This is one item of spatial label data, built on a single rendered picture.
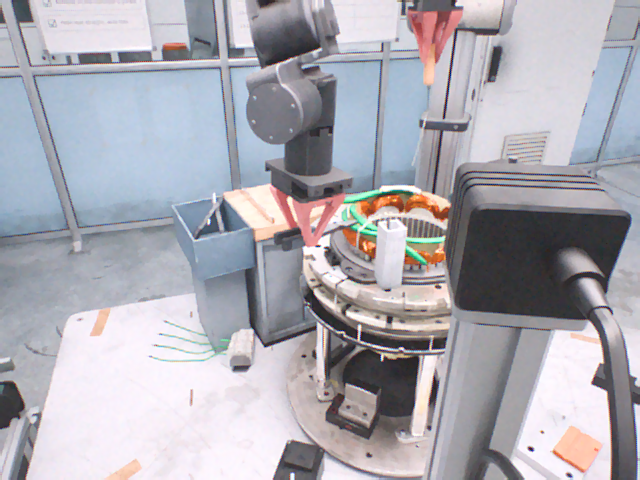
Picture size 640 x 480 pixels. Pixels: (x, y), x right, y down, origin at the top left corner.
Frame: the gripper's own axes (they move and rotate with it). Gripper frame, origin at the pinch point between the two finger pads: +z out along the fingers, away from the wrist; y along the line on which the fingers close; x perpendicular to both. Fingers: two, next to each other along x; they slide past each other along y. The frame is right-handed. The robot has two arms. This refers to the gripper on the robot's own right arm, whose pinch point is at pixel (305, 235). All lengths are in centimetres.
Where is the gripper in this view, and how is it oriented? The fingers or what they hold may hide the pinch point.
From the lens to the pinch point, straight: 59.0
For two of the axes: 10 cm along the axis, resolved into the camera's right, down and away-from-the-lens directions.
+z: -0.5, 8.9, 4.6
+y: 5.9, 4.0, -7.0
